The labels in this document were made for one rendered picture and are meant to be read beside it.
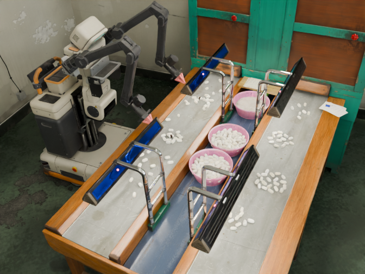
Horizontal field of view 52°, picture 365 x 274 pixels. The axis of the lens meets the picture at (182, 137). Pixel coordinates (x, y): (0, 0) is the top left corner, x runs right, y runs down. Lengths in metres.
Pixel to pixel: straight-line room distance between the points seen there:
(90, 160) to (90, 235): 1.19
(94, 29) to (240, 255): 1.66
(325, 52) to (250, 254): 1.54
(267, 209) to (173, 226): 0.52
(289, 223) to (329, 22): 1.38
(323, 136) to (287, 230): 0.81
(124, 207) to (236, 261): 0.68
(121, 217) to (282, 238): 0.84
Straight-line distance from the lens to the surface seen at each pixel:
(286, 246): 1.96
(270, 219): 2.07
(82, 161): 3.17
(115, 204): 2.17
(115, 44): 2.27
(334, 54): 2.84
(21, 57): 4.25
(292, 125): 2.67
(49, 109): 2.92
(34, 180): 3.58
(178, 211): 2.17
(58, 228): 2.12
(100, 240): 2.04
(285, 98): 2.31
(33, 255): 3.06
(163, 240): 2.06
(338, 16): 2.74
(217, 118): 2.63
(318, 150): 2.47
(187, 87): 2.34
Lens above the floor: 2.36
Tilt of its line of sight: 40 degrees down
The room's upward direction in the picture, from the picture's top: 3 degrees counter-clockwise
